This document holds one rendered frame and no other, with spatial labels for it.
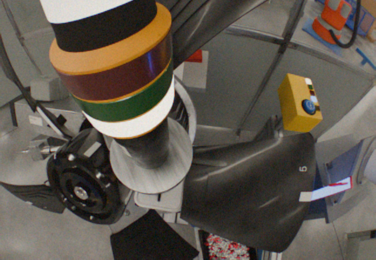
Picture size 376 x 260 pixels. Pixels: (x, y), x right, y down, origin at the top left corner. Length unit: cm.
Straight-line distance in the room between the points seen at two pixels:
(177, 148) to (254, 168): 16
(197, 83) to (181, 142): 62
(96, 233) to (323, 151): 155
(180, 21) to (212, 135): 147
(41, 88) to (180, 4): 42
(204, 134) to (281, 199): 135
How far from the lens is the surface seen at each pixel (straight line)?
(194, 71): 81
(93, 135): 25
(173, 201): 25
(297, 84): 61
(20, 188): 44
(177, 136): 16
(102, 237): 158
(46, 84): 50
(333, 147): 79
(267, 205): 29
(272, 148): 31
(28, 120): 55
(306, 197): 35
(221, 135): 162
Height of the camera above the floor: 144
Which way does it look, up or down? 60 degrees down
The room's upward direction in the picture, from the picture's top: 4 degrees clockwise
